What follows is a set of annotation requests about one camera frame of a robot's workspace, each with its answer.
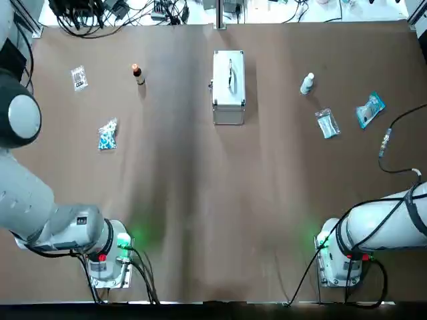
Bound clear packet black label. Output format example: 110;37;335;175
69;65;90;93

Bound aluminium frame post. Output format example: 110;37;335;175
215;0;225;30

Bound black cable hub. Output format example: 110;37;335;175
150;6;189;25

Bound small white plastic bottle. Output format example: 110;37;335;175
299;72;316;96

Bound silver aluminium medicine box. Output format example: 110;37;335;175
207;49;247;127

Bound blue snack packet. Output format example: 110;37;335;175
355;91;387;130

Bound blue white capsule bag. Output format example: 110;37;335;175
97;117;119;151

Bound black network switch box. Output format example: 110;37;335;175
48;0;81;17

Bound brown bottle orange cap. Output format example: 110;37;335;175
131;63;147;87

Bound aluminium frame rail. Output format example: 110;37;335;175
15;0;44;38
406;0;427;33

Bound black cable silver connector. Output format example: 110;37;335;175
378;103;427;174

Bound clear zip bag teal contents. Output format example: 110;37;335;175
314;106;342;140

